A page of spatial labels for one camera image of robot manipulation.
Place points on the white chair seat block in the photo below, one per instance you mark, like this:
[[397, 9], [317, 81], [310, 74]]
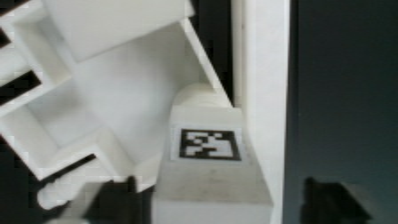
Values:
[[84, 123]]

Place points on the white chair leg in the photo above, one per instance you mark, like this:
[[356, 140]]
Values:
[[210, 190]]

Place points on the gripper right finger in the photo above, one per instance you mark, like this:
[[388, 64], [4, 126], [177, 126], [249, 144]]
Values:
[[331, 206]]

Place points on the white U-shaped fence frame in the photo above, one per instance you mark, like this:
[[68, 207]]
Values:
[[260, 71]]

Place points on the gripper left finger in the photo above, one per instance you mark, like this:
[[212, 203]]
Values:
[[118, 203]]

